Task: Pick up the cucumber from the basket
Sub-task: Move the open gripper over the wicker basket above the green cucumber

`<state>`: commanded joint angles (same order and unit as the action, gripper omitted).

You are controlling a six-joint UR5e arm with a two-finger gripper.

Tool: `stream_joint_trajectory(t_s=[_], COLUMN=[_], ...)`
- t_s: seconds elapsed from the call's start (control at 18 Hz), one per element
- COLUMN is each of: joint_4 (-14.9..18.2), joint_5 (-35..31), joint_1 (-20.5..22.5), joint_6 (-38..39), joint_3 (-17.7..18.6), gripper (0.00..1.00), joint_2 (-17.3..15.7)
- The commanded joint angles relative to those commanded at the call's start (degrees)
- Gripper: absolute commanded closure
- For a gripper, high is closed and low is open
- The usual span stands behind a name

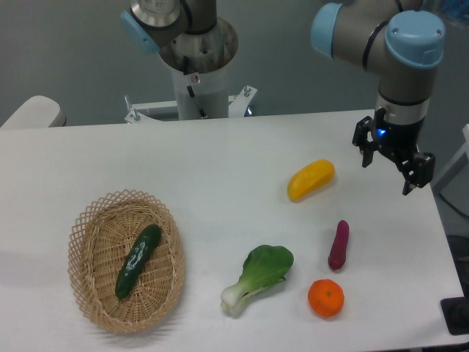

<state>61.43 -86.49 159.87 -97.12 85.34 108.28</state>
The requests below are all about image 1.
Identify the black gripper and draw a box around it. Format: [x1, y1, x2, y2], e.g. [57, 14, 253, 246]
[352, 108, 436, 195]

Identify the dark green cucumber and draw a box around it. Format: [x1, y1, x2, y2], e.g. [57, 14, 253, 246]
[114, 224, 162, 300]

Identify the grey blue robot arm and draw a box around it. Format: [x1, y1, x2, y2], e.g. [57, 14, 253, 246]
[120, 1, 445, 194]

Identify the woven wicker basket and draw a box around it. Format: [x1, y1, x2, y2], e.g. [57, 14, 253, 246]
[68, 190, 185, 334]

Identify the yellow pepper slice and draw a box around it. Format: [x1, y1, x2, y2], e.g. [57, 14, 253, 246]
[287, 159, 336, 202]

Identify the purple sweet potato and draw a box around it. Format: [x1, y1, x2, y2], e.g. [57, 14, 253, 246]
[328, 220, 350, 271]

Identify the orange mandarin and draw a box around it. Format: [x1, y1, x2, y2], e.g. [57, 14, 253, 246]
[308, 279, 344, 318]

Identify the blue object top right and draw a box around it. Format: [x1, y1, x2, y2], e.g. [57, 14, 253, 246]
[440, 0, 468, 26]

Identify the green bok choy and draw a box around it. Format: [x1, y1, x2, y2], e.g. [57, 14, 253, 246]
[221, 245, 294, 317]

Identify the black device at edge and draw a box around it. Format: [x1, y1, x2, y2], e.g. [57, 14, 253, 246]
[440, 297, 468, 336]

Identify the white chair armrest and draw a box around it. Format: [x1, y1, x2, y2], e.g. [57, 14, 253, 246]
[1, 95, 67, 131]

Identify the white furniture frame right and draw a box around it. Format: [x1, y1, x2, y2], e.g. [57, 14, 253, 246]
[432, 124, 468, 193]

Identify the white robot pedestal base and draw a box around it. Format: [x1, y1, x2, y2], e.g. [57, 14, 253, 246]
[123, 16, 257, 125]

